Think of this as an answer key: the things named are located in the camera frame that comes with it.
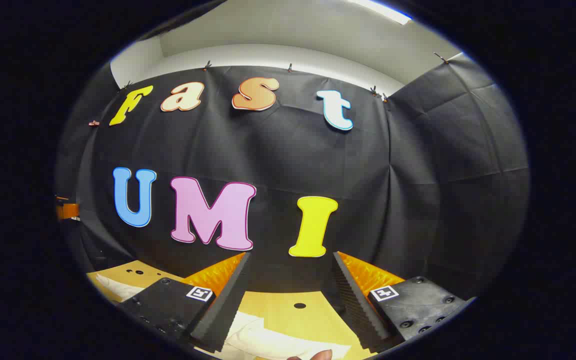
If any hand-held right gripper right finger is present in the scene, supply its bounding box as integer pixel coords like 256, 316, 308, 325
322, 251, 470, 353

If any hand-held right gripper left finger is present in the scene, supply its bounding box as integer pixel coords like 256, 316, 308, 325
117, 251, 253, 353

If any white sweatshirt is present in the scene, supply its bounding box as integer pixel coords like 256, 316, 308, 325
95, 272, 354, 360

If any black backdrop cloth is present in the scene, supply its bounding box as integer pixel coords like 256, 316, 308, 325
54, 52, 531, 301

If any row of black backdrop clips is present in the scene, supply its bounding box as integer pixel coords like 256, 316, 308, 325
118, 51, 451, 103

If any ceiling light strip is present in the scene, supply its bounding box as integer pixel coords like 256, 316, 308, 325
348, 0, 413, 26

